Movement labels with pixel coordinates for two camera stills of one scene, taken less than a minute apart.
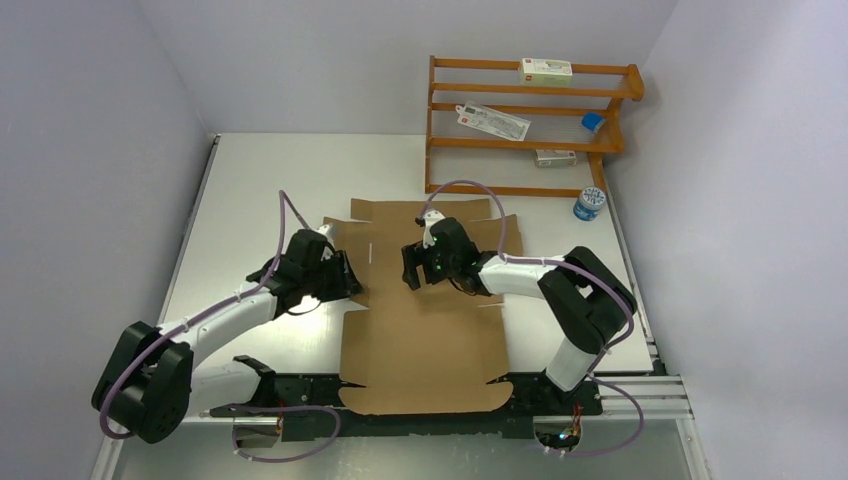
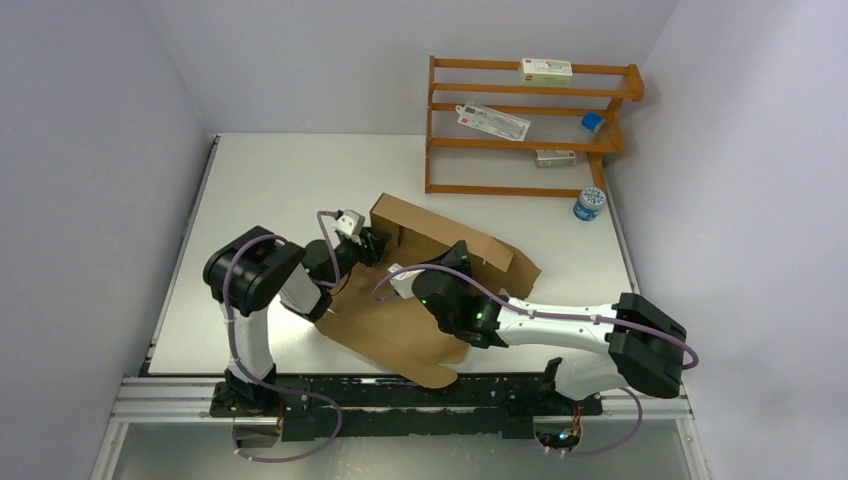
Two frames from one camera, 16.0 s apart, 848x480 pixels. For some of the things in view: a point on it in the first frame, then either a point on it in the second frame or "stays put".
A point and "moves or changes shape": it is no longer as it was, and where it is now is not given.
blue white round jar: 591,199 stays put
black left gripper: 345,283 -> 376,245
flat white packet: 492,121 stays put
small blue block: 593,120 stays put
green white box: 543,72 stays put
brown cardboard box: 435,348 moves or changes shape
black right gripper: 413,256 -> 456,257
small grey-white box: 554,158 stays put
